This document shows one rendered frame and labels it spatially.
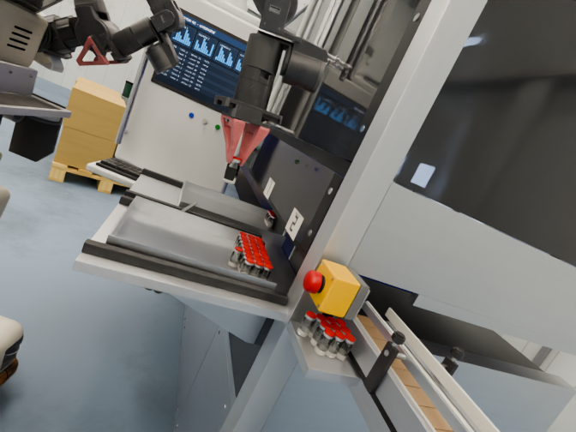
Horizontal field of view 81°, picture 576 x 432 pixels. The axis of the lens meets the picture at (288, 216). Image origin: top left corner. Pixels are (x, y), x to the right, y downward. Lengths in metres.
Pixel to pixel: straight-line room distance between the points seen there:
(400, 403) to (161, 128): 1.37
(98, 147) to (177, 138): 1.99
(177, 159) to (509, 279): 1.30
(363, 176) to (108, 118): 3.02
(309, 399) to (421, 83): 0.70
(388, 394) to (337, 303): 0.16
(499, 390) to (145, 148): 1.54
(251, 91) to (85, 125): 2.99
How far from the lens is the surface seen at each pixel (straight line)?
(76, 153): 3.55
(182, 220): 0.93
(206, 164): 1.57
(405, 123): 0.65
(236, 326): 0.82
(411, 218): 0.71
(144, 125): 1.62
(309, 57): 0.58
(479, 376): 1.10
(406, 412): 0.59
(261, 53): 0.57
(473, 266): 0.86
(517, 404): 1.29
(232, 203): 1.27
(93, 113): 3.47
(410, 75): 0.65
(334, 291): 0.59
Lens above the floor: 1.21
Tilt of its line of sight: 13 degrees down
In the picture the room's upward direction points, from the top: 25 degrees clockwise
